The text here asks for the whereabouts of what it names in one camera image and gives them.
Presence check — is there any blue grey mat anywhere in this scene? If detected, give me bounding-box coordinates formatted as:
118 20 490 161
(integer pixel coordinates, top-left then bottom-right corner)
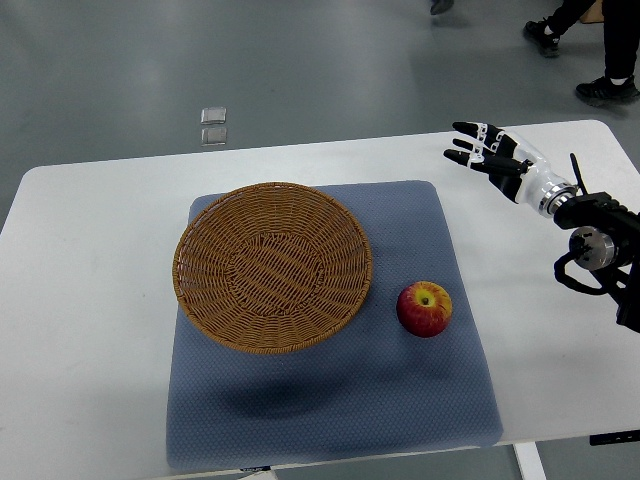
166 180 503 472

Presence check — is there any person's black trouser leg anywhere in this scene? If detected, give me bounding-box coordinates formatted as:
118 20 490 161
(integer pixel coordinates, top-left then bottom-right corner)
544 0 639 80

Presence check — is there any upper metal floor plate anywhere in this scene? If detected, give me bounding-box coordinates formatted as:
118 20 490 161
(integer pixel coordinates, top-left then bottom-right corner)
200 106 227 125

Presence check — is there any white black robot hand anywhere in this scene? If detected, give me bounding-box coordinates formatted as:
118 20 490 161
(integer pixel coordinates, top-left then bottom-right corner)
443 121 577 218

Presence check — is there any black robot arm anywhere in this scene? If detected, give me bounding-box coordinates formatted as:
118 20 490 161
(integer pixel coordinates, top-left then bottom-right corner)
553 154 639 332

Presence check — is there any metal floor plate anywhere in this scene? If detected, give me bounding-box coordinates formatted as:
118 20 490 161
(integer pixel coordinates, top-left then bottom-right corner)
200 106 227 125
201 127 228 146

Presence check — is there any black sneaker left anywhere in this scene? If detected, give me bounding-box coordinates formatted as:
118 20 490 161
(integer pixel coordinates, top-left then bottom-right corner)
523 20 560 58

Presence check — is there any lower metal floor plate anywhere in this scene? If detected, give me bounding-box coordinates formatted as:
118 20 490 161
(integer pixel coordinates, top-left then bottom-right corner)
201 127 228 146

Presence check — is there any black sneaker right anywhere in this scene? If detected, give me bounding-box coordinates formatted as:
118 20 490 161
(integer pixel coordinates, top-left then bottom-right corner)
575 76 639 106

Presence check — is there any red yellow apple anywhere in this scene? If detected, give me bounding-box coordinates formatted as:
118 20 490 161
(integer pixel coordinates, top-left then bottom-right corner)
396 281 453 338

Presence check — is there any wooden box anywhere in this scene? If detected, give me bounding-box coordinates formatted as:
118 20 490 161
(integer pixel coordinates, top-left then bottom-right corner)
579 0 604 24

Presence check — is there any black sneaker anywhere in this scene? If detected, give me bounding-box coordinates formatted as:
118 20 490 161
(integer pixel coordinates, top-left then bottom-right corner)
523 20 560 58
575 76 639 106

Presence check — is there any black table control panel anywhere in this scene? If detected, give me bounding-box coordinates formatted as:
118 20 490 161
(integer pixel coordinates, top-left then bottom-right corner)
589 430 640 446

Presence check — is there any white table leg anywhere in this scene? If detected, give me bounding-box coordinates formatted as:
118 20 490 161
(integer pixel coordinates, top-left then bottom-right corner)
513 442 547 480

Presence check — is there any brown wicker basket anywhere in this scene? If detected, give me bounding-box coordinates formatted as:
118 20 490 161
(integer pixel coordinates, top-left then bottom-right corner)
172 182 373 354

